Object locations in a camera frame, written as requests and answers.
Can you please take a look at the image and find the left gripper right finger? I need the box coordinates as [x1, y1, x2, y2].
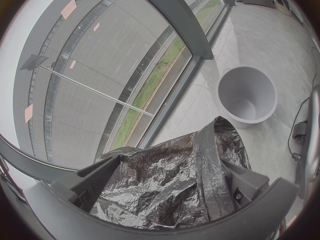
[221, 159, 270, 206]

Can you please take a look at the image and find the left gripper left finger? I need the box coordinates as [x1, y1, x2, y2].
[53, 154, 122, 212]

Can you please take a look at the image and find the black plastic bag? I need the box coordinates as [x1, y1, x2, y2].
[94, 116, 252, 229]

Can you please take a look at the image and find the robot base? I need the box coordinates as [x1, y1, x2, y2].
[290, 84, 320, 202]

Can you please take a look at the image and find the white trash bin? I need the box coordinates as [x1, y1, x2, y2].
[216, 66, 279, 129]

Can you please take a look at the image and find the window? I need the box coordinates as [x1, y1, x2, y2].
[0, 0, 237, 182]

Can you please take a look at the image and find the black cable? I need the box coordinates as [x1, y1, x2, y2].
[287, 96, 312, 162]

